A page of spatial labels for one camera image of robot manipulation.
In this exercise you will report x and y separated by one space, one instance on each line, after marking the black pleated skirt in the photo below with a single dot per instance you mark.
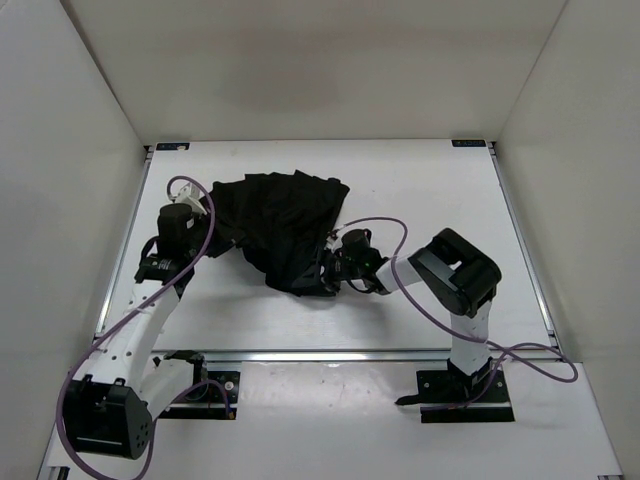
281 223

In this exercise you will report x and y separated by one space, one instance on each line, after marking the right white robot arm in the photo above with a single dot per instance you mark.
462 278

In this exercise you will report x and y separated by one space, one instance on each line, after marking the blue corner label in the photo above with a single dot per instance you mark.
172 146
468 143

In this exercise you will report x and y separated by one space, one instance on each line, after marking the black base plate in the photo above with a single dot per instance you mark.
209 402
443 400

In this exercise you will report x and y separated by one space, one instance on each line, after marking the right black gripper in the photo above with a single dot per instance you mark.
330 284

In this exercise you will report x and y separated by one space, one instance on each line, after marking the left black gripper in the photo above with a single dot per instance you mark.
200 218

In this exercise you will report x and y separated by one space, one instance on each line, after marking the left blue corner label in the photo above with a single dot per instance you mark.
172 146

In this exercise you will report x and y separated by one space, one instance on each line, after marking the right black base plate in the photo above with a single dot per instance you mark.
443 400

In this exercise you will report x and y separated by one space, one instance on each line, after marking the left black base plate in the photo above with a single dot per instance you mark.
209 402

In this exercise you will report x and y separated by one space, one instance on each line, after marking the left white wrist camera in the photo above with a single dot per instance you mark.
189 195

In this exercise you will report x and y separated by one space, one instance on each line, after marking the right blue corner label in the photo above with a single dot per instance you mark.
468 143

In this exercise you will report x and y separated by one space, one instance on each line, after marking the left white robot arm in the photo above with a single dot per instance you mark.
111 407

